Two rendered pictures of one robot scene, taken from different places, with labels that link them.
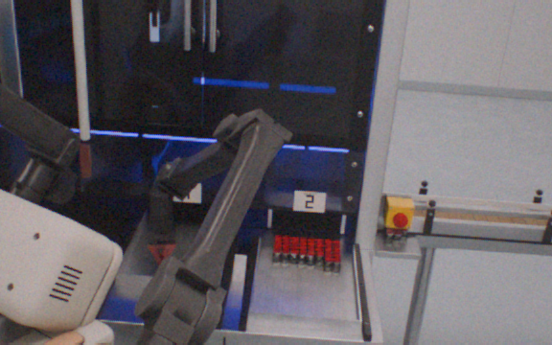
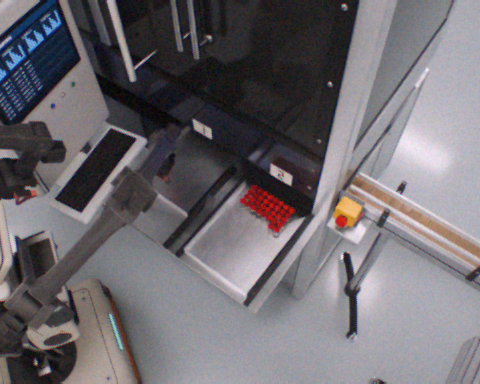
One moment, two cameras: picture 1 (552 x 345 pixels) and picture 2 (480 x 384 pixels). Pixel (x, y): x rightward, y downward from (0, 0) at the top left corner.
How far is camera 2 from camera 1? 1.06 m
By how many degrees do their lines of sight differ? 42
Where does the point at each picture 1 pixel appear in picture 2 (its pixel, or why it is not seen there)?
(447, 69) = not seen: outside the picture
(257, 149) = (99, 226)
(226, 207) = (64, 262)
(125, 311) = not seen: hidden behind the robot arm
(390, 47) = (346, 106)
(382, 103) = (337, 142)
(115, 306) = not seen: hidden behind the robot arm
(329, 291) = (257, 250)
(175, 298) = (16, 309)
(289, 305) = (222, 249)
